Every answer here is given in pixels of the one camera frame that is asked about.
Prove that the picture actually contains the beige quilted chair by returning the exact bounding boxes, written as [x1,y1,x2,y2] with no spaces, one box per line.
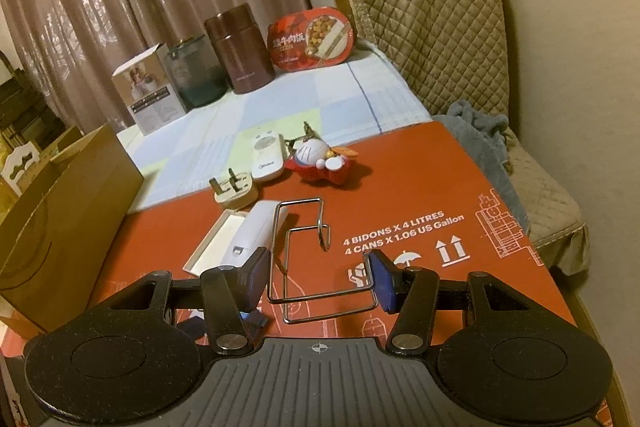
[348,0,590,275]

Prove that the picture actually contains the white wall plate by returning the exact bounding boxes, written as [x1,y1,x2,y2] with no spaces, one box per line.
[182,210,248,277]

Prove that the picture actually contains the brown thermos flask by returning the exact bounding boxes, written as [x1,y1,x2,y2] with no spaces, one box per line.
[204,3,276,94]

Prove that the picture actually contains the white product box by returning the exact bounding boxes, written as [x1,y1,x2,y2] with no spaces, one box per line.
[112,43,188,135]

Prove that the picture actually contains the grey blue blanket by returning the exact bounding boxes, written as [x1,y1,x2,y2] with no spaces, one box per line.
[433,100,529,233]

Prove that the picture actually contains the dark green glass jar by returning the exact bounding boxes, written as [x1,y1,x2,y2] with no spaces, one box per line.
[168,35,229,108]

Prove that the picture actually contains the red instant meal package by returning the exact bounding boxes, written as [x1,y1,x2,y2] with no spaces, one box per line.
[267,6,355,72]

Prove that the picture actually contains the metal wire rack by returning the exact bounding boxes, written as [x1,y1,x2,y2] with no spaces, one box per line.
[267,197,378,325]

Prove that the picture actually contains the red Doraemon plush toy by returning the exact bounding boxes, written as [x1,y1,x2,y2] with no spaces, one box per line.
[284,121,359,186]

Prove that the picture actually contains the stacked cardboard boxes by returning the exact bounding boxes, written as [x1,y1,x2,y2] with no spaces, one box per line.
[0,51,84,198]

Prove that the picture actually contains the small white remote control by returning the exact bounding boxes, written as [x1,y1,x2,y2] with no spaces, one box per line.
[250,130,284,182]

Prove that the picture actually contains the brown cardboard box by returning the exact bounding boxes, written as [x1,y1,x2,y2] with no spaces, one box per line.
[1,126,143,339]

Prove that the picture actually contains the pastel checked tablecloth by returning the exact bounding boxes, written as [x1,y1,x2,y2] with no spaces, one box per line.
[117,39,431,212]

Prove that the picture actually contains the beige three-pin plug adapter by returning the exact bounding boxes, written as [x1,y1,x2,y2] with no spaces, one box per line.
[209,168,259,211]

